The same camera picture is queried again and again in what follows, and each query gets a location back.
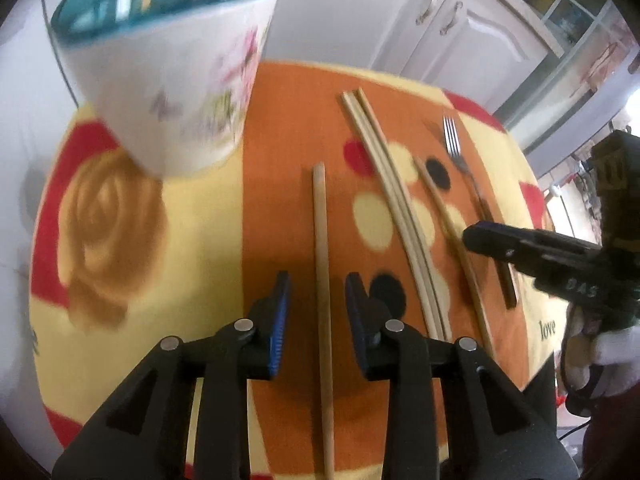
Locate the white gloved hand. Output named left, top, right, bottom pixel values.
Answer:
left=561, top=304, right=639, bottom=396

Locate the white kitchen cabinet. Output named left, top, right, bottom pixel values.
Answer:
left=265, top=0, right=563, bottom=112

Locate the silver fork wooden handle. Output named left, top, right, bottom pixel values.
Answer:
left=442, top=116, right=518, bottom=310

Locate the white floral cup teal interior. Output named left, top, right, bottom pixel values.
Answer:
left=51, top=0, right=277, bottom=178

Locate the yellow orange rose tablecloth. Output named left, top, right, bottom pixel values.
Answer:
left=29, top=63, right=551, bottom=479

